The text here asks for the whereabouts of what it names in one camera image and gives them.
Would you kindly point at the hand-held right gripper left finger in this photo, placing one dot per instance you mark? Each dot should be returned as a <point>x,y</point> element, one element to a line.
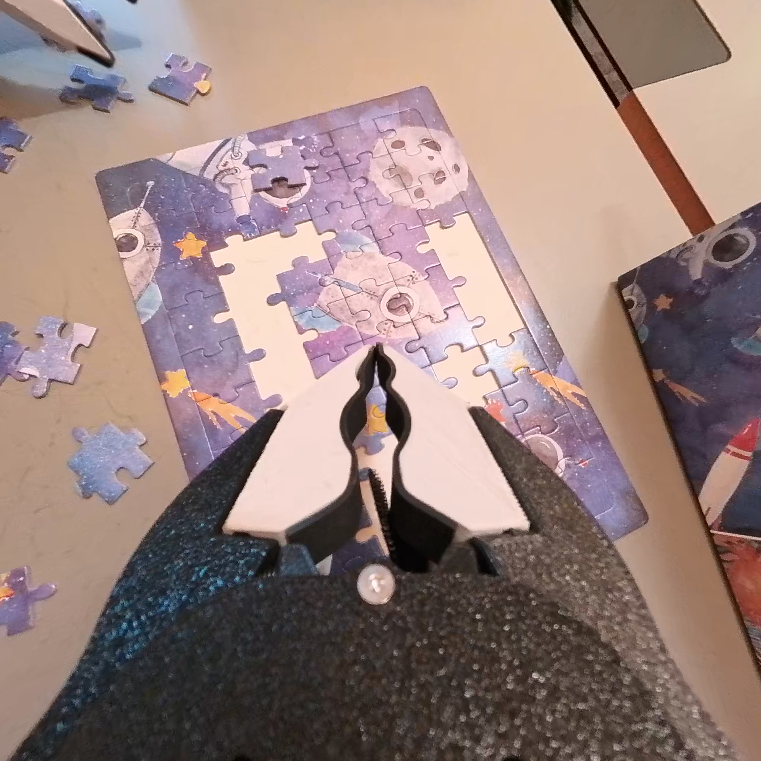
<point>291,475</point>

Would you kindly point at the space jigsaw puzzle board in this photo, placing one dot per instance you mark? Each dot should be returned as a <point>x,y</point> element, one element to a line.
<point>148,196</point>

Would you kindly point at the blue jigsaw puzzle piece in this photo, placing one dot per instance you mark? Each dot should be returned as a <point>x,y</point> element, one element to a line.
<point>56,356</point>
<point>9,356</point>
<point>276,163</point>
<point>12,142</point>
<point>95,89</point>
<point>110,464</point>
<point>95,18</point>

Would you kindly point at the blue jigsaw piece orange mark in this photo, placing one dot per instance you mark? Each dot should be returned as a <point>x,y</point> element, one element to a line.
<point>21,600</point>

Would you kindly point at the beige desk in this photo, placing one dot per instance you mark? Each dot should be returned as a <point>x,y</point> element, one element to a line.
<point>505,89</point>

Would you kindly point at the blue jigsaw piece orange corner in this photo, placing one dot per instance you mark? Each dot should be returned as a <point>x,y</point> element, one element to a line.
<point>178,80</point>

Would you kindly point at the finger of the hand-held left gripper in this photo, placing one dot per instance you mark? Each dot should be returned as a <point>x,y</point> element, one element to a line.
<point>41,18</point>

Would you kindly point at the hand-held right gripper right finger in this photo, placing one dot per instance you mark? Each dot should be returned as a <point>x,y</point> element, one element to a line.
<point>458,475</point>

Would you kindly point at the space print puzzle box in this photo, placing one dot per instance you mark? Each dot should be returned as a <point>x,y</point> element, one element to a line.
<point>701,356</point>

